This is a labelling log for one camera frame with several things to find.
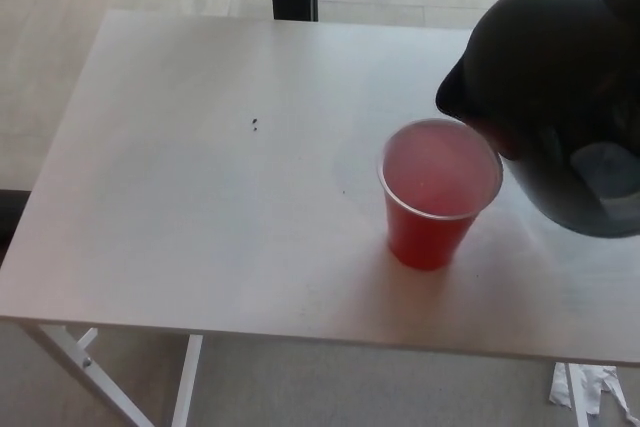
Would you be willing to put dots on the white short table brace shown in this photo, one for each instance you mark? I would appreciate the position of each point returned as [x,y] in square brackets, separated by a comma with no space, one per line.
[88,337]

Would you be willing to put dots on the red plastic cup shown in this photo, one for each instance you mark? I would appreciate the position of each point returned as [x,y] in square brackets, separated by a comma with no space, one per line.
[430,242]

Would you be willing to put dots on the black electric kettle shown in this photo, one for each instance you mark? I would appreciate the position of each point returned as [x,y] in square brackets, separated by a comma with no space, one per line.
[540,72]

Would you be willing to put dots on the white upright table leg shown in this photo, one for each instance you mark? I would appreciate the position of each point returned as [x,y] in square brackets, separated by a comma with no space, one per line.
[189,382]
[579,399]

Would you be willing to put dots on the white crumpled paper scrap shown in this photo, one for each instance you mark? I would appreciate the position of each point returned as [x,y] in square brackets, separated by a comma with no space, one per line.
[597,387]

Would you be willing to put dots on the white paper strip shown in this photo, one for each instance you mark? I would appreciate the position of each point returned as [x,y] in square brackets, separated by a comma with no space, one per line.
[558,389]

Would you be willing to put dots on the white slanted table leg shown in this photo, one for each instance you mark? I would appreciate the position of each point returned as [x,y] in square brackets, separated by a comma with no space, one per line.
[80,359]

